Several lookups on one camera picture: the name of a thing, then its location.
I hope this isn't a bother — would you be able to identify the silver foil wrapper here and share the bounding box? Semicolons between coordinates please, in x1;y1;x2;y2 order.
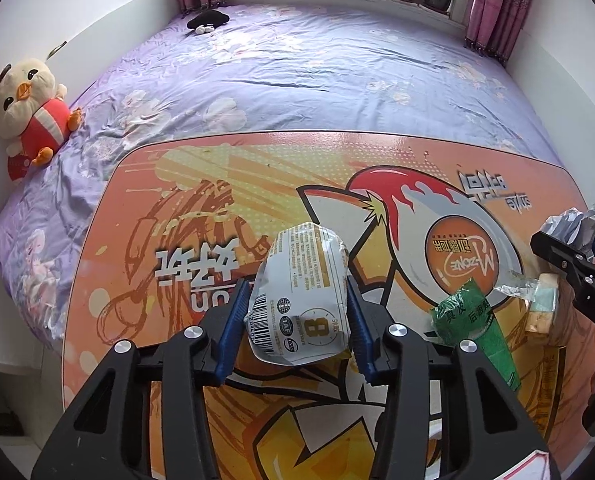
540;207;595;260

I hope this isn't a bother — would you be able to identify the clear wrapped cake package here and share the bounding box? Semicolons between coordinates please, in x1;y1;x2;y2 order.
494;271;560;342

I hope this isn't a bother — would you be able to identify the green plastic wrapper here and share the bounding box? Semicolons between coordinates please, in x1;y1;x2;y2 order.
431;278;521;391

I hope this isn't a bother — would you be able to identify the orange cartoon folding table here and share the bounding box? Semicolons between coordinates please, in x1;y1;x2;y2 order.
62;131;595;479

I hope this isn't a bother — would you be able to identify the purple floral bed sheet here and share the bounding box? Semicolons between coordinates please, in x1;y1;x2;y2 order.
0;4;559;351

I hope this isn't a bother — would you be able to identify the right pink curtain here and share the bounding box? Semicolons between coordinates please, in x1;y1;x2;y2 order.
465;0;532;65

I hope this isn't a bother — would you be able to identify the chick plush toy red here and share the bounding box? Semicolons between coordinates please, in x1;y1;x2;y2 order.
0;58;82;182

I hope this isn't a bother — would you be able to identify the black plush toy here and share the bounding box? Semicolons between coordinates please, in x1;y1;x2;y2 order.
186;9;230;35

